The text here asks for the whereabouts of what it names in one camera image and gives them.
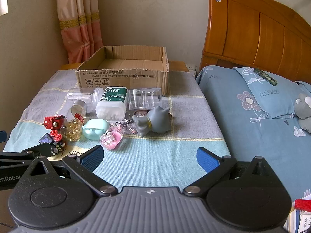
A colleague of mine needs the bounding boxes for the clear plastic container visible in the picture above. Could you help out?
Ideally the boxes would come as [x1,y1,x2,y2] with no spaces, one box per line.
[128,87,162,110]

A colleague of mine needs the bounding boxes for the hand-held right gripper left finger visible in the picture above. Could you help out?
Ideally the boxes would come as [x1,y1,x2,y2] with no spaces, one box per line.
[25,145,117,197]

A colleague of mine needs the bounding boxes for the grey cat toy figure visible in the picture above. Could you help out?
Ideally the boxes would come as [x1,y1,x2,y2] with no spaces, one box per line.
[132,106,173,138]

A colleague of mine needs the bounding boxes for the dark cube with pale face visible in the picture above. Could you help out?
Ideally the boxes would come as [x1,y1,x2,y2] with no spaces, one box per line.
[38,133,54,145]

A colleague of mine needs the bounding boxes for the blue floral bedsheet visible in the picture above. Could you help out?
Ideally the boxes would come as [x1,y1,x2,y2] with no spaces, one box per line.
[195,65,311,201]

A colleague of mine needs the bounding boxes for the clear bottle of golden capsules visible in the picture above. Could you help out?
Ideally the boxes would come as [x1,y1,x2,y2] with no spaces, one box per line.
[59,99,88,142]

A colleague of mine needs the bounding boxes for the round brown keychain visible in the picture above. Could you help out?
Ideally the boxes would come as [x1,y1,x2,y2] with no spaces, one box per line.
[125,110,149,125]

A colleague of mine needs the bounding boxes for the clear plastic bottle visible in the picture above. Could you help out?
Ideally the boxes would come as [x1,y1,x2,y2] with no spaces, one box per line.
[67,87,105,103]

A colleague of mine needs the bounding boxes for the wooden bed headboard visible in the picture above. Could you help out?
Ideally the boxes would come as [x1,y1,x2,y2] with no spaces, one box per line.
[199,0,311,84]

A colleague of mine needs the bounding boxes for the blue floral pillow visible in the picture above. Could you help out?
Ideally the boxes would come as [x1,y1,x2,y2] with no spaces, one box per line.
[232,66,311,119]

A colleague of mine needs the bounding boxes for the brown cardboard box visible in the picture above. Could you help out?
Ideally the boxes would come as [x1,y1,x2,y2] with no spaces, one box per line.
[75,46,170,96]

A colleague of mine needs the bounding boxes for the pink orange curtain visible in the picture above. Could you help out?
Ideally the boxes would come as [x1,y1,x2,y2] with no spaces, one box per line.
[56,0,104,65]

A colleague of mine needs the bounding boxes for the stack of books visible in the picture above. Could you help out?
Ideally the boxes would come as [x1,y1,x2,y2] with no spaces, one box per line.
[285,192,311,233]

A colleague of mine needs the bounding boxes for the green label cotton swab box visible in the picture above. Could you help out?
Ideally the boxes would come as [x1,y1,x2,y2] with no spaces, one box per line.
[95,87,129,121]

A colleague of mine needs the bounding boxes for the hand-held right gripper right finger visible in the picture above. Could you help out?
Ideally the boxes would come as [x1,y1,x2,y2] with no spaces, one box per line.
[182,147,277,197]

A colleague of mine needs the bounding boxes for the grey plush toy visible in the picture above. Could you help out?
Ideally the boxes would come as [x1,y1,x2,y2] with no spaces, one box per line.
[293,93,311,134]

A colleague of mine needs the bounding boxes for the pink clear keychain toy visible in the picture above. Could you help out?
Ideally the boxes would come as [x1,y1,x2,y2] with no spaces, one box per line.
[100,124,124,150]

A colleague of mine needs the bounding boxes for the mint green earbud case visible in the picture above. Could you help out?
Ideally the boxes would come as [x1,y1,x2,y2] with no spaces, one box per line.
[82,118,110,141]

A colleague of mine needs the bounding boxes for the red cloth item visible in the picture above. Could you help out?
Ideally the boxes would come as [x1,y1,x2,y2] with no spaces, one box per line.
[294,198,311,210]

